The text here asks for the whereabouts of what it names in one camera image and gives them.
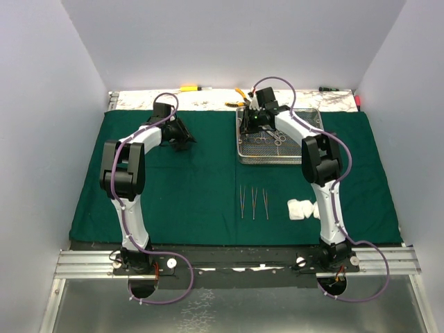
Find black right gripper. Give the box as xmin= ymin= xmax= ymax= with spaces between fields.
xmin=236 ymin=106 xmax=264 ymax=135

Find steel mesh instrument tray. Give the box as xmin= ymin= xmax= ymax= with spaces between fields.
xmin=236 ymin=107 xmax=302 ymax=164

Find dark green surgical cloth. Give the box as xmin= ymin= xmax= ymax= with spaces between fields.
xmin=68 ymin=109 xmax=403 ymax=246

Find steel tweezers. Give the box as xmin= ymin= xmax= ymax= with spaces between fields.
xmin=239 ymin=185 xmax=246 ymax=218
xmin=262 ymin=189 xmax=269 ymax=220
xmin=251 ymin=187 xmax=257 ymax=220

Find white gauze pad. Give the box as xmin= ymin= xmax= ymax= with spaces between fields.
xmin=313 ymin=202 xmax=320 ymax=219
xmin=287 ymin=199 xmax=305 ymax=221
xmin=300 ymin=200 xmax=314 ymax=219

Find white gauze pad bottom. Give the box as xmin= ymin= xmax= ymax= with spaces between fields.
xmin=287 ymin=199 xmax=305 ymax=221

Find steel surgical forceps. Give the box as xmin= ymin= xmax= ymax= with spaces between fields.
xmin=244 ymin=133 xmax=271 ymax=144

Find steel surgical scissors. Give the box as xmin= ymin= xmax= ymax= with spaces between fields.
xmin=265 ymin=130 xmax=287 ymax=146

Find white gauze pad top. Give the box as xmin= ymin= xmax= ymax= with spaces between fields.
xmin=313 ymin=202 xmax=320 ymax=219

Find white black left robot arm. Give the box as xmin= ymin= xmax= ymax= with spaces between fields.
xmin=99 ymin=102 xmax=196 ymax=274

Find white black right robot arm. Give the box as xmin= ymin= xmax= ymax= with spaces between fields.
xmin=240 ymin=87 xmax=352 ymax=271

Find yellow black needle-nose pliers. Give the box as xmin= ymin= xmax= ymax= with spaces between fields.
xmin=223 ymin=87 xmax=253 ymax=108

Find black green screwdriver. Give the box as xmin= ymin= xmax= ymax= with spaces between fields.
xmin=318 ymin=87 xmax=340 ymax=92

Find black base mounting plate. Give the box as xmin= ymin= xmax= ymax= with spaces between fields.
xmin=71 ymin=241 xmax=359 ymax=289

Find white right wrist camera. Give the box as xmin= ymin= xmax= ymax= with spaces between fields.
xmin=248 ymin=93 xmax=262 ymax=111

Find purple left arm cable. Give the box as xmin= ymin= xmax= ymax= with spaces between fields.
xmin=110 ymin=92 xmax=194 ymax=306

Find yellow handled screwdriver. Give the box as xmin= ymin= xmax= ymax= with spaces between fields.
xmin=180 ymin=85 xmax=212 ymax=92

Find aluminium extrusion rail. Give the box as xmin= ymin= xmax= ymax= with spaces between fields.
xmin=54 ymin=247 xmax=422 ymax=280

